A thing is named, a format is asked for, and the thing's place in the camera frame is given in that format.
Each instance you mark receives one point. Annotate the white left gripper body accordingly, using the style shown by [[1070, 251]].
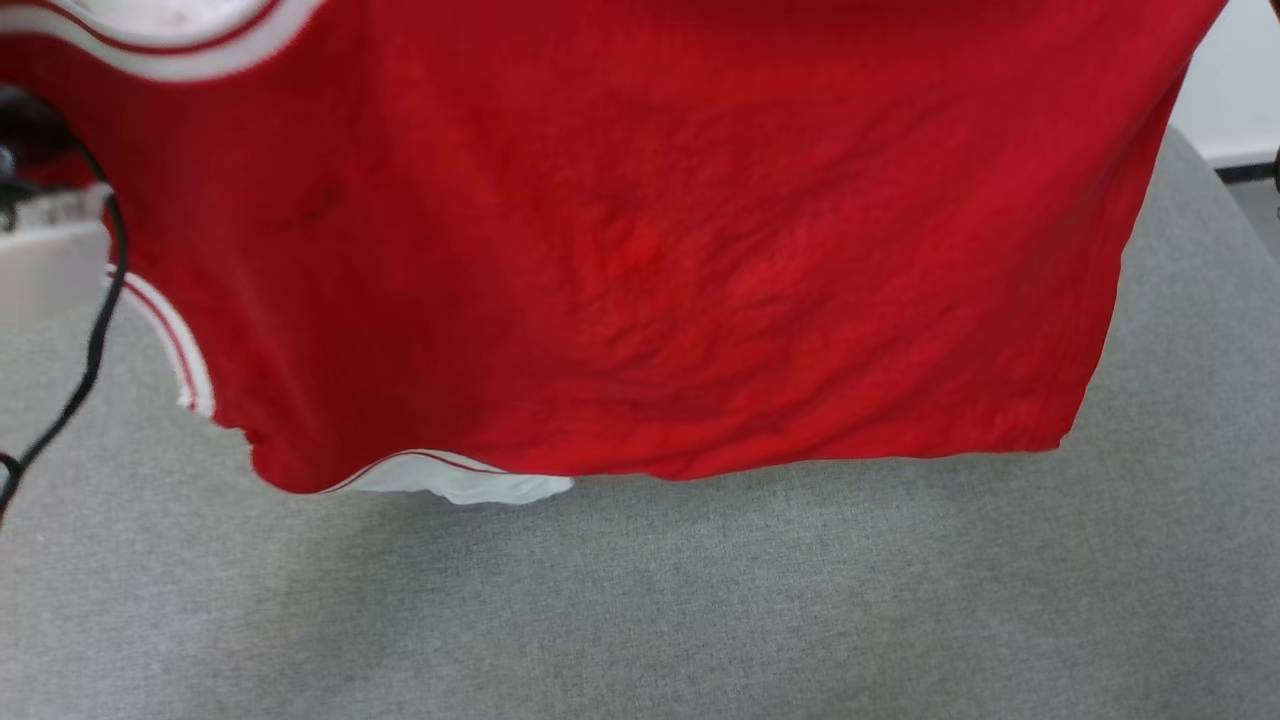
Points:
[[50, 270]]

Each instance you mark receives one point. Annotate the red basketball jersey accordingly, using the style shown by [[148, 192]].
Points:
[[650, 250]]

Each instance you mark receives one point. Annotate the grey fabric sofa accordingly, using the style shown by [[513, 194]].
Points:
[[640, 600]]

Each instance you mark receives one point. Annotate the dark skirting strip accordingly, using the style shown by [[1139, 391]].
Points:
[[1245, 172]]

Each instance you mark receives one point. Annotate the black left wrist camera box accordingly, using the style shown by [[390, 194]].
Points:
[[30, 135]]

